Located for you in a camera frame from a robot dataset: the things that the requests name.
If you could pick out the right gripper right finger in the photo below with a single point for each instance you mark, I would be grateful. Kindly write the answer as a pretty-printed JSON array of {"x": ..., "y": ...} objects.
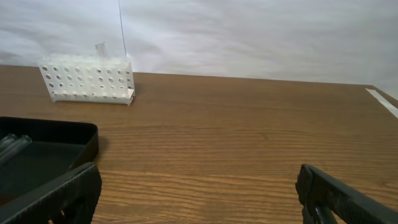
[{"x": 342, "y": 202}]

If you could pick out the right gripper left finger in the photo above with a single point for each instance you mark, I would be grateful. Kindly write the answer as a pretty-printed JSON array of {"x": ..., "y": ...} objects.
[{"x": 56, "y": 202}]

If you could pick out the clear test tube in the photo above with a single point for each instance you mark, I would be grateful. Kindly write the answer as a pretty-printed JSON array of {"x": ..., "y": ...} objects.
[
  {"x": 101, "y": 51},
  {"x": 18, "y": 146},
  {"x": 7, "y": 141}
]

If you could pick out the black tray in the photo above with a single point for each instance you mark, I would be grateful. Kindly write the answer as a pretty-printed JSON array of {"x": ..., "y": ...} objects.
[{"x": 46, "y": 158}]

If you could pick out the white test tube rack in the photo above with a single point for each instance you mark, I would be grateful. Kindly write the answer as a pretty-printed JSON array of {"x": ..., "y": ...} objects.
[{"x": 87, "y": 79}]

